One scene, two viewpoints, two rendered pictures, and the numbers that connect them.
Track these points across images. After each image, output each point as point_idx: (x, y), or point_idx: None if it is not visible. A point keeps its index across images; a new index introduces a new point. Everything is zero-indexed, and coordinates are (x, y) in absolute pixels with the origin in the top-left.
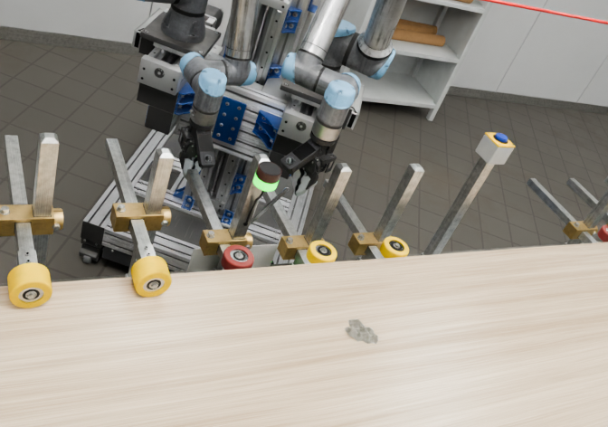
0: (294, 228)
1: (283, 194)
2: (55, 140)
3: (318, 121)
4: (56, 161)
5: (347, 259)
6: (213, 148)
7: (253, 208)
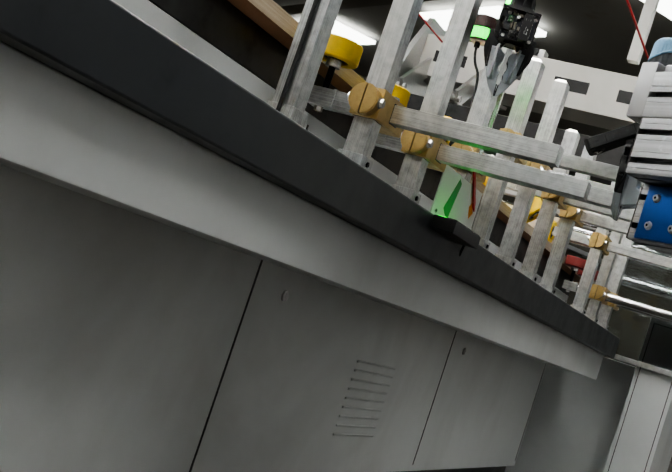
0: (461, 149)
1: (498, 97)
2: (556, 79)
3: None
4: (548, 97)
5: (382, 180)
6: (608, 131)
7: (476, 92)
